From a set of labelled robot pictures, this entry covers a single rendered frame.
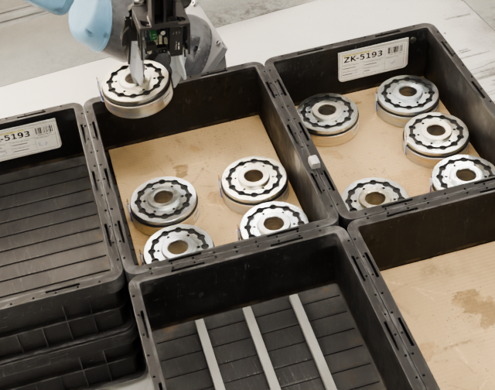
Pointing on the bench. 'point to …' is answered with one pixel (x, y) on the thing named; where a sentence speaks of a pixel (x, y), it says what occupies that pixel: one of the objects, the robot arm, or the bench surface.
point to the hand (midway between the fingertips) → (156, 78)
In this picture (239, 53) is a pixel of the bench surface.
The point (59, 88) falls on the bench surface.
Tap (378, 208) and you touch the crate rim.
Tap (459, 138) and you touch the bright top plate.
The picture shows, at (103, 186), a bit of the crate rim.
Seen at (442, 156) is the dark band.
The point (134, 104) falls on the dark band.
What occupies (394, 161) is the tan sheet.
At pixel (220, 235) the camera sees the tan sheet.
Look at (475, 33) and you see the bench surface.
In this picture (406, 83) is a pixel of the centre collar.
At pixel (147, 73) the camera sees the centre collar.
